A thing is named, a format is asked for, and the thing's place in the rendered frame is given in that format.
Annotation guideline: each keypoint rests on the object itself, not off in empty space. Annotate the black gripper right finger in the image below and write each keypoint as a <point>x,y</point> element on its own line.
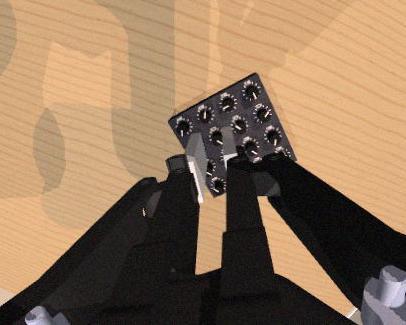
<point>363,256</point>

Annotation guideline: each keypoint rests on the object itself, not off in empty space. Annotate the dark grey knob box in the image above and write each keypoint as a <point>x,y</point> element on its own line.
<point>247,106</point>

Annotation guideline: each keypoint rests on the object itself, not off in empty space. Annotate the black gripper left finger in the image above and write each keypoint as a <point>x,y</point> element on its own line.
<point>79,284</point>

